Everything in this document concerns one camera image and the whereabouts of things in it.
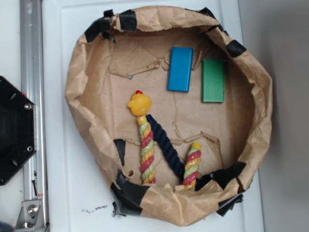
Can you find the yellow rubber duck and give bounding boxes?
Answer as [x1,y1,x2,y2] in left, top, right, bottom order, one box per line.
[127,90,152,116]

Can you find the brown paper basin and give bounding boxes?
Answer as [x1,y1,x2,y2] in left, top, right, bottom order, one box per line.
[65,6,273,226]

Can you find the blue rectangular block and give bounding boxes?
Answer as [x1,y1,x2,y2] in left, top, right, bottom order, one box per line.
[168,47,194,92]

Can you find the green rectangular block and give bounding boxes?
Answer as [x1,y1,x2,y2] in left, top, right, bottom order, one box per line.
[202,59,225,103]

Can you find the navy blue rope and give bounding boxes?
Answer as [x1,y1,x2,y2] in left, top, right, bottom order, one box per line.
[146,114,213,191]

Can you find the multicolour rope left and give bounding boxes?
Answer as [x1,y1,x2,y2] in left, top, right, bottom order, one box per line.
[137,115,156,185]

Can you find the multicolour rope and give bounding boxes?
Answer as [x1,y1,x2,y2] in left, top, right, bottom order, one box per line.
[182,142,202,192]
[137,115,156,185]

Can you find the multicolour rope right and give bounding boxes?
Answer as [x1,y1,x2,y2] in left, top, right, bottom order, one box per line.
[182,142,202,192]

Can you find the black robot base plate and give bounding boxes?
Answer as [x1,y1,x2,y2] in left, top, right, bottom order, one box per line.
[0,76,36,186]

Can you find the metal corner bracket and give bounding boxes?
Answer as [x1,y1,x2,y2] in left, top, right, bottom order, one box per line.
[14,200,44,232]

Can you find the aluminium extrusion rail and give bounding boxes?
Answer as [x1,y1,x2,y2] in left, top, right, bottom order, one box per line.
[20,0,50,232]

